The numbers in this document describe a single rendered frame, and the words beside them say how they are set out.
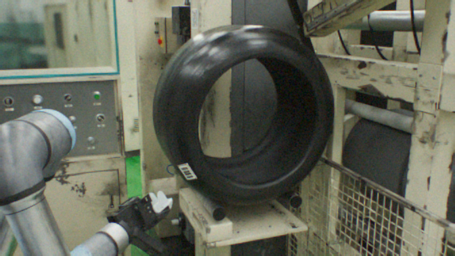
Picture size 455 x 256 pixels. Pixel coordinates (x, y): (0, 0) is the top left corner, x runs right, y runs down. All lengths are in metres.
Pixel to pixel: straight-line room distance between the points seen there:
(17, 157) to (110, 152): 1.24
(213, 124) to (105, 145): 0.58
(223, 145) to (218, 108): 0.16
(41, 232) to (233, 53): 0.73
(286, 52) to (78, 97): 1.01
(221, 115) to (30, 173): 0.99
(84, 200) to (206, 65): 1.04
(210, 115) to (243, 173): 0.26
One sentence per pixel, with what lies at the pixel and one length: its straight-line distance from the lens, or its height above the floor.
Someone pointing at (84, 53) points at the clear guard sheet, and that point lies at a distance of 1.98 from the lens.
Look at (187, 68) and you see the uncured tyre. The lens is 1.31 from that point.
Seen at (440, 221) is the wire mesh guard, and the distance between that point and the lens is 1.30.
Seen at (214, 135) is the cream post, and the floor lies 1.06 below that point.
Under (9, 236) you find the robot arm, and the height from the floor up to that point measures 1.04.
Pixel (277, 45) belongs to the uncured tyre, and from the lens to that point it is 1.37.
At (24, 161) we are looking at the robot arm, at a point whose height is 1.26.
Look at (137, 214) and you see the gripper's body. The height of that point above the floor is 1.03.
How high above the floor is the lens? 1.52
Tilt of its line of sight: 14 degrees down
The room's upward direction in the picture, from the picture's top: straight up
